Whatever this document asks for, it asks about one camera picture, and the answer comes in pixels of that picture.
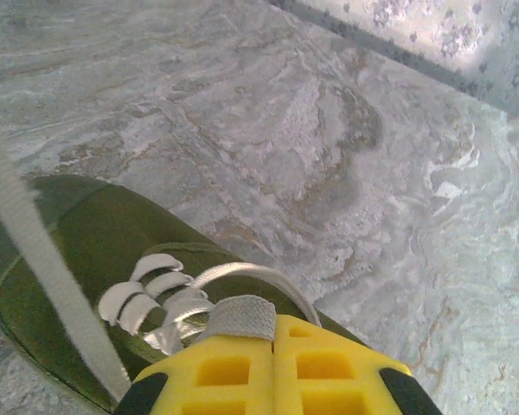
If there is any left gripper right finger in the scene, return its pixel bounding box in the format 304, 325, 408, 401
274, 313, 442, 415

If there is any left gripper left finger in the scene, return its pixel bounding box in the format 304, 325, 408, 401
116, 339, 276, 415

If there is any white shoelace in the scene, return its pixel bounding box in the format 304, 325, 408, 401
0, 124, 325, 401

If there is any olive green canvas shoe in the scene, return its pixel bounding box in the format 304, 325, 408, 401
0, 175, 373, 414

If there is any floral patterned fabric panel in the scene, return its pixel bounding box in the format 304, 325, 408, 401
267, 0, 519, 129

